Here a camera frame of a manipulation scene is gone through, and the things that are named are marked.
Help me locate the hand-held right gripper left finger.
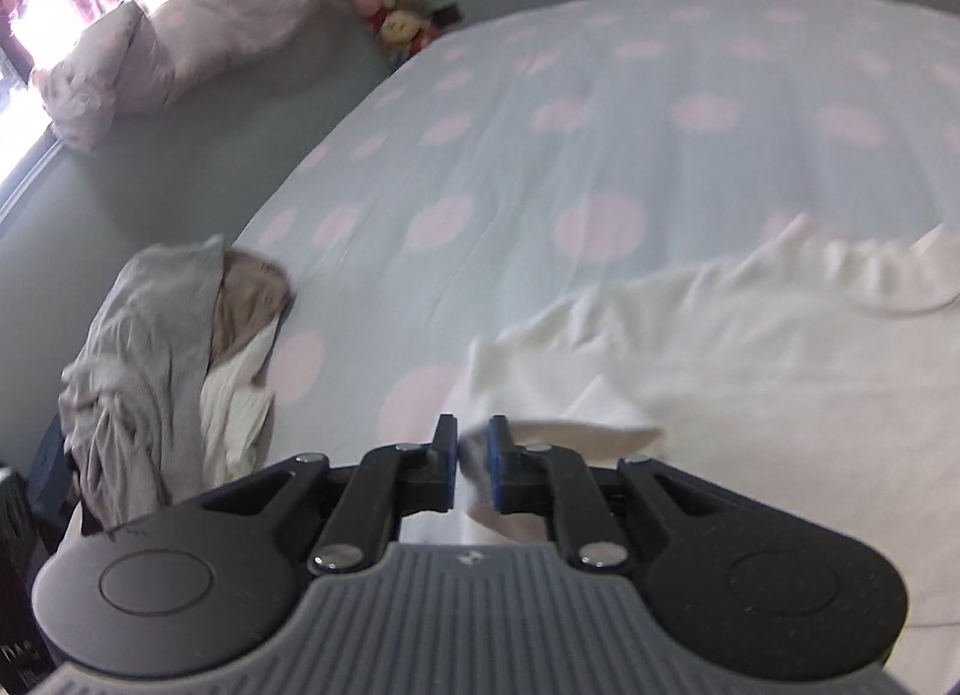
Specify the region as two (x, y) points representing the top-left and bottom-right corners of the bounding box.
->
(201, 413), (459, 577)

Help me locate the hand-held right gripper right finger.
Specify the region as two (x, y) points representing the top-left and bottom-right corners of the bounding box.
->
(487, 415), (741, 577)

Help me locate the white long-sleeved top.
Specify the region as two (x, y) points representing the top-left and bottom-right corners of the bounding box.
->
(401, 211), (960, 695)

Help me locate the white ribbed garment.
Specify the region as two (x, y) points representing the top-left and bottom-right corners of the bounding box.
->
(198, 326), (280, 490)

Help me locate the brown garment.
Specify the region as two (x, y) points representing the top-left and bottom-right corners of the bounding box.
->
(208, 250), (296, 367)

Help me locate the grey garment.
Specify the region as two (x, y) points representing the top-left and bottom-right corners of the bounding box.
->
(58, 235), (227, 535)

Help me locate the pink-dotted light blue bed cover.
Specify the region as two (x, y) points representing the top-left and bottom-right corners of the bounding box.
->
(223, 0), (960, 475)

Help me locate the dark blue bag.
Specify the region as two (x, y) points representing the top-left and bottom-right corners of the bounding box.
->
(26, 412), (85, 540)

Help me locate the small pink pillow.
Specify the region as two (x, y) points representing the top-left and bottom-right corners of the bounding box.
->
(31, 0), (178, 154)

